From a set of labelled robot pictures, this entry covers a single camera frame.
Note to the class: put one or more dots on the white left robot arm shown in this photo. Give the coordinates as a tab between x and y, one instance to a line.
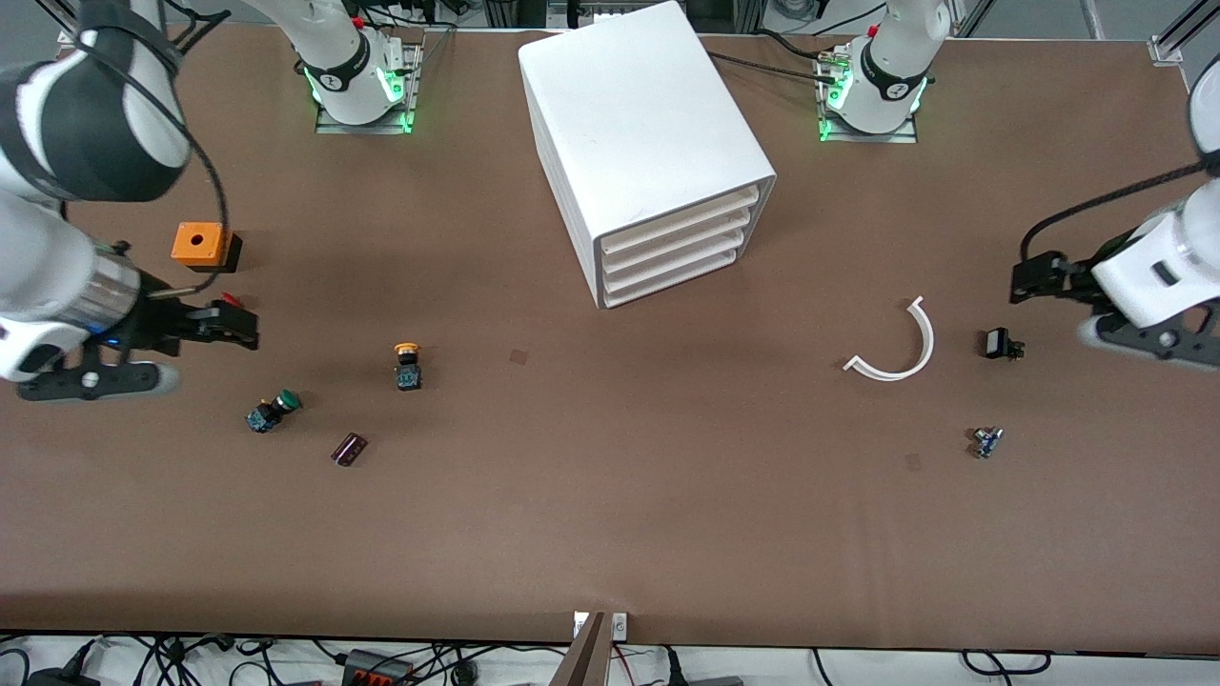
1153	267

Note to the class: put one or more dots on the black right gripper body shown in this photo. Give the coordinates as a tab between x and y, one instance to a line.
155	322

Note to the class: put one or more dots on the black orange power strip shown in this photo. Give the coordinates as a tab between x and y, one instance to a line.
367	667

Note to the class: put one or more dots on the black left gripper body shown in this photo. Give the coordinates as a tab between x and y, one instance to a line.
1075	273

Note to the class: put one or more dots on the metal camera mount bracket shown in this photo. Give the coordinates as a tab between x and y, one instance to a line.
586	662

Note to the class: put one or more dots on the small black switch component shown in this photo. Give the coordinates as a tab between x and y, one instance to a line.
998	343

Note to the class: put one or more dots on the white plastic drawer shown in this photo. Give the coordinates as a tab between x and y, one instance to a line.
679	260
679	242
679	223
679	277

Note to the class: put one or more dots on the yellow push button switch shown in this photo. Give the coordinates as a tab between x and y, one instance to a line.
408	373

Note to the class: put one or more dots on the small blue electronic component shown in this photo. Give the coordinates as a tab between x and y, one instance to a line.
986	443

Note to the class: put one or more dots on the white drawer cabinet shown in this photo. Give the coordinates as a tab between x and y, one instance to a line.
629	105

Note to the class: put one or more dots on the orange button enclosure box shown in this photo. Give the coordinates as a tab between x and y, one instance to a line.
200	246

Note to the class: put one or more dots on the green push button switch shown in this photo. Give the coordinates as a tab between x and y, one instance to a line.
272	412

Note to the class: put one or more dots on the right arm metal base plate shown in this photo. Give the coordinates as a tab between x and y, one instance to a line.
412	86

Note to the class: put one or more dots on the aluminium frame profile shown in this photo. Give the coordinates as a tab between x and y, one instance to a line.
1177	38

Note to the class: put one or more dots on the white curved plastic strip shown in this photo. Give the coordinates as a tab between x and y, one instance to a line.
928	341

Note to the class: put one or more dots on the dark purple capacitor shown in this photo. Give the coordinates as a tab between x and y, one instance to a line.
349	450

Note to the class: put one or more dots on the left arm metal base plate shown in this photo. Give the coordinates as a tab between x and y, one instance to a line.
896	136

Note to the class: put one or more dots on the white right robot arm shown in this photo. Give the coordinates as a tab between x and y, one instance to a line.
38	257

